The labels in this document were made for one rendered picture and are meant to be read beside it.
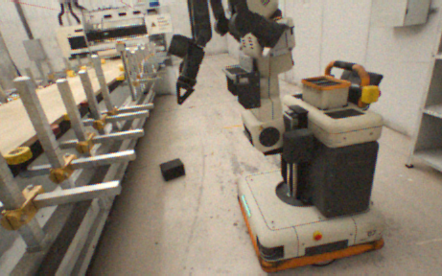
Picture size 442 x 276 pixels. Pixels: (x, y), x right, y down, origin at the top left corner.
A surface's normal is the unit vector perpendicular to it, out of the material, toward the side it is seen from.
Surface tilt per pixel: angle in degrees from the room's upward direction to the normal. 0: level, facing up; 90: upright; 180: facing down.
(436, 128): 90
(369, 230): 90
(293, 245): 90
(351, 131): 90
